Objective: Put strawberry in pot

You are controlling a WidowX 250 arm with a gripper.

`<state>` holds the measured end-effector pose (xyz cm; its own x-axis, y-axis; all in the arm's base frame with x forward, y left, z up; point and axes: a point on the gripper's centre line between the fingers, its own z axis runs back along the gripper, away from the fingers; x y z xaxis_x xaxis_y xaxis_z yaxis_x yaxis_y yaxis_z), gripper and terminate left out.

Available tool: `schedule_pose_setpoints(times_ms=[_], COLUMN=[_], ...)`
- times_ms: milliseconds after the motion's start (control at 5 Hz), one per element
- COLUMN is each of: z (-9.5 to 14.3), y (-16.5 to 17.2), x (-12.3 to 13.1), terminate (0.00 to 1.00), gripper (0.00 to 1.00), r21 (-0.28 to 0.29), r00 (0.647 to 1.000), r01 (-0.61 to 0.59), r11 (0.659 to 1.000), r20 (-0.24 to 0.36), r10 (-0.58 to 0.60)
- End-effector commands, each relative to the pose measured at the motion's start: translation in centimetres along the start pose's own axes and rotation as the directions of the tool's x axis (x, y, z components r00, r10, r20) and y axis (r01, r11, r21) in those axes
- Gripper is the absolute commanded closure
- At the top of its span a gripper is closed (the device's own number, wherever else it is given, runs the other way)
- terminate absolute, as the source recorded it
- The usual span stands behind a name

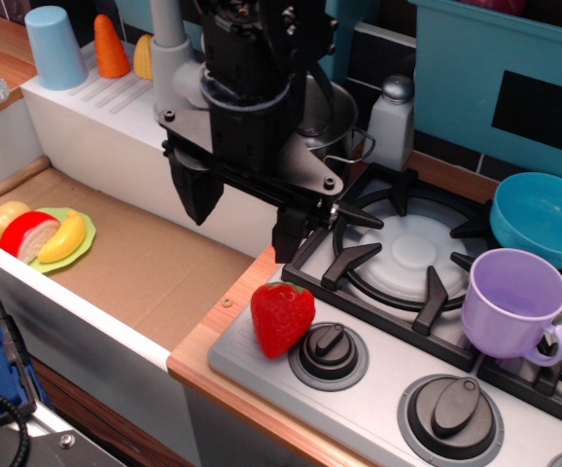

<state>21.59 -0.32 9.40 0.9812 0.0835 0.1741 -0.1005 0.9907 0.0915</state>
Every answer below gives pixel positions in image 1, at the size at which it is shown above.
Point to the orange toy carrot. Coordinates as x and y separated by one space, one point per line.
112 61

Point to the yellow toy corn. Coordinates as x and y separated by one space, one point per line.
142 58

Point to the blue plastic bowl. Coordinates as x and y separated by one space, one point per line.
526 214

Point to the white toy sink unit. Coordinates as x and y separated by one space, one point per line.
101 330

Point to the large black stove knob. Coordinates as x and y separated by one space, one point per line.
451 421

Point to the yellow toy banana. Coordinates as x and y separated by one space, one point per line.
66 240

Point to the small black stove knob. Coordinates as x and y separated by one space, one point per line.
330 357

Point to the red toy apple slice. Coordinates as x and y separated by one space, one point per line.
27 234

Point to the yellow toy onion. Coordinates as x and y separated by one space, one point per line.
9 211

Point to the grey toy faucet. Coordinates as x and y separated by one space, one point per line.
176 72

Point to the white salt shaker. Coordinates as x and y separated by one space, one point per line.
391 123

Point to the black burner grate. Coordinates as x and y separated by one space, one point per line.
398 259

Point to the light blue plastic cup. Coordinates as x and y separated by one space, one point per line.
55 49

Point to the green plastic plate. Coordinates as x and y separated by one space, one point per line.
60 214

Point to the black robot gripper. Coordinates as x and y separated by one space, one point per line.
255 147

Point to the purple plastic cup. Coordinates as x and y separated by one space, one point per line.
513 298

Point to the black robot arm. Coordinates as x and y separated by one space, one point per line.
255 48

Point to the red toy strawberry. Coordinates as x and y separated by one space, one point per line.
281 312

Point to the grey toy stove top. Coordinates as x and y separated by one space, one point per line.
364 417

